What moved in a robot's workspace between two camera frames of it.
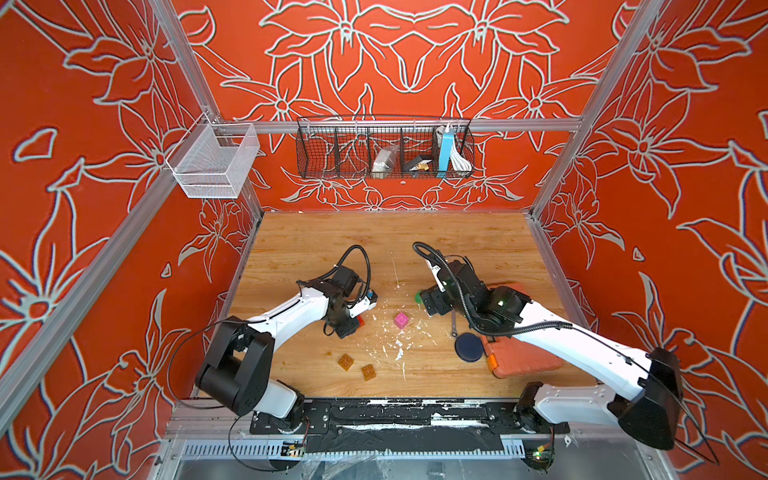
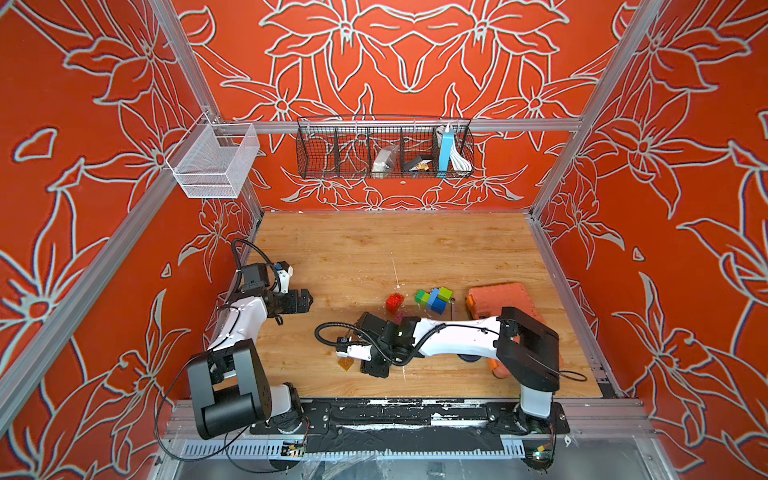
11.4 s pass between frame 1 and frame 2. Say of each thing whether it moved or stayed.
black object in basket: stayed
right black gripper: moved
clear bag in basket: stayed
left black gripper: moved
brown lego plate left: stayed
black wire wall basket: stayed
